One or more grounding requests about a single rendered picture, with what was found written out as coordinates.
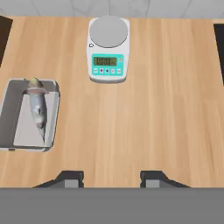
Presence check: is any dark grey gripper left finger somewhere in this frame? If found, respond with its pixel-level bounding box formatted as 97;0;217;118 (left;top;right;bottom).
32;170;85;189

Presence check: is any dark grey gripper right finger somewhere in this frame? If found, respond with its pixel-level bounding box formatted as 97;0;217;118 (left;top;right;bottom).
139;170;192;189

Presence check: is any grey meat container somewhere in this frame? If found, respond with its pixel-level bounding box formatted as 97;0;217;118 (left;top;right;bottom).
0;78;61;153

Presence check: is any grey fish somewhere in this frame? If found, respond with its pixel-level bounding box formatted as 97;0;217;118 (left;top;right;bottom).
23;77;50;137

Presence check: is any white kitchen scale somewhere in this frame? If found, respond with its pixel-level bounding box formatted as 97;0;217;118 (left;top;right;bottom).
86;15;131;84

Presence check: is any black appliance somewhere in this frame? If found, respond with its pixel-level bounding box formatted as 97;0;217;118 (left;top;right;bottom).
213;23;224;77

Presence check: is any dark brown cabinet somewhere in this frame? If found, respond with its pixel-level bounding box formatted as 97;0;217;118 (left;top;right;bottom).
0;15;14;68

